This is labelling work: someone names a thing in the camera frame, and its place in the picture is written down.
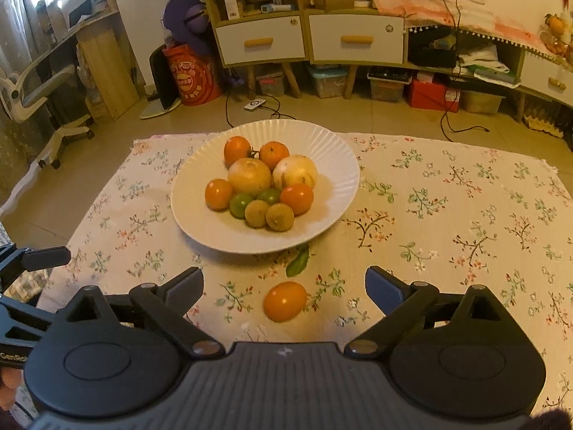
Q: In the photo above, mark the plain clear storage box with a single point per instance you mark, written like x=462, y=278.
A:
x=481, y=102

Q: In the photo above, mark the decorative fruit ornament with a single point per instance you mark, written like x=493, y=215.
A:
x=557, y=31

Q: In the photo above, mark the pile of folded papers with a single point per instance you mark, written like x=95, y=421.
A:
x=483, y=62

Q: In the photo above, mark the green leaf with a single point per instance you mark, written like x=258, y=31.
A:
x=297, y=262

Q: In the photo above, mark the small green citrus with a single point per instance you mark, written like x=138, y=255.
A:
x=239, y=206
x=268, y=195

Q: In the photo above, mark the patterned curtain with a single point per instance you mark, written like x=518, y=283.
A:
x=18, y=9

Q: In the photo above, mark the large spotted yellow fruit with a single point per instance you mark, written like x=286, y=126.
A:
x=295, y=171

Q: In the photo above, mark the small white floor device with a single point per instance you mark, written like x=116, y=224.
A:
x=256, y=104

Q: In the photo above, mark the pink fringed cloth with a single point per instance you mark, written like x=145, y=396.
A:
x=447, y=13

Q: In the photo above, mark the small orange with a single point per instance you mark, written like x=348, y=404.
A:
x=285, y=301
x=237, y=150
x=218, y=194
x=274, y=154
x=297, y=198

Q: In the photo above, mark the person's left hand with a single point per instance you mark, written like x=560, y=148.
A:
x=9, y=383

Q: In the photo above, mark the purple plush toy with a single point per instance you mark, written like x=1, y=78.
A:
x=181, y=13

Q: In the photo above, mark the white infrared thermometer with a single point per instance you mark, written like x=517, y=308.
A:
x=277, y=7

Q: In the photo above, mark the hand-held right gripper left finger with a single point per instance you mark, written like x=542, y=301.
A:
x=186, y=284

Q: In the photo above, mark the clear box with teal lid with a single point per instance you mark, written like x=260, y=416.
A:
x=327, y=83

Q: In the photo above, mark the white carton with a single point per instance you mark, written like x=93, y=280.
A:
x=232, y=6

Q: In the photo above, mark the black flat panel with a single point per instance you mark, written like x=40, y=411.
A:
x=161, y=76

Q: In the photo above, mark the white oval board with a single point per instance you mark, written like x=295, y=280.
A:
x=152, y=111

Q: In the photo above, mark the large round yellow fruit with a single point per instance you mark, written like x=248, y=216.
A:
x=249, y=176

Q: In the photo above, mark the low wooden shelf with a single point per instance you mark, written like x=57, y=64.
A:
x=518, y=65

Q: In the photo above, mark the small yellow-brown fruit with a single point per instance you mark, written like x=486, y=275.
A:
x=257, y=214
x=280, y=216

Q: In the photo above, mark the clear box with dark lid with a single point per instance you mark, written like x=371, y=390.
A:
x=387, y=89

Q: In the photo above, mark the wooden desk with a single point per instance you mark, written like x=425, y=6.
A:
x=107, y=71

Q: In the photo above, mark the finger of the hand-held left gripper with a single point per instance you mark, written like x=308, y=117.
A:
x=44, y=256
x=22, y=316

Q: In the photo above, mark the cardboard box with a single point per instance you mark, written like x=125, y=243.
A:
x=333, y=0

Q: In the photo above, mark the white low cabinet drawer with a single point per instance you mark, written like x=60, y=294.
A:
x=546, y=76

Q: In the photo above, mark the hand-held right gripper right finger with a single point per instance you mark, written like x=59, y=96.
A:
x=385, y=291

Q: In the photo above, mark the black bag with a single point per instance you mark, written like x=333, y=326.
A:
x=432, y=56

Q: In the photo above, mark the wooden cabinet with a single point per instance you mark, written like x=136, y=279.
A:
x=306, y=36

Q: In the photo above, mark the floral tablecloth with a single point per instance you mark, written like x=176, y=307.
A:
x=447, y=233

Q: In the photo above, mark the plaid cloth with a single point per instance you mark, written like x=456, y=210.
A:
x=24, y=284

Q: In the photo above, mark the red-orange printed bag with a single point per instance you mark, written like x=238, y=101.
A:
x=192, y=80

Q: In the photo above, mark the white ribbed plate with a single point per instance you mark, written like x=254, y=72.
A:
x=331, y=174

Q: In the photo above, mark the white office chair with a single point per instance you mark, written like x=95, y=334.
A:
x=49, y=83

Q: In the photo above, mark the brown lattice object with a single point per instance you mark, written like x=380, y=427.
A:
x=546, y=121

